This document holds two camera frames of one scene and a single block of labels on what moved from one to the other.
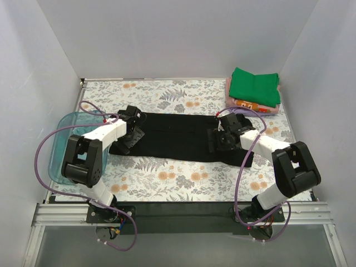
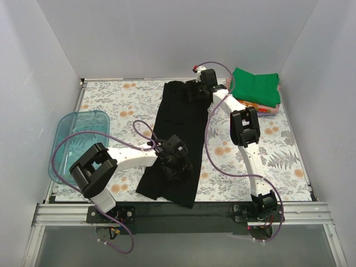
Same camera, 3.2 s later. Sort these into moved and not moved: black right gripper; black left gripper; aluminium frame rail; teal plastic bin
Moved: black right gripper; black left gripper
Not moved: teal plastic bin; aluminium frame rail
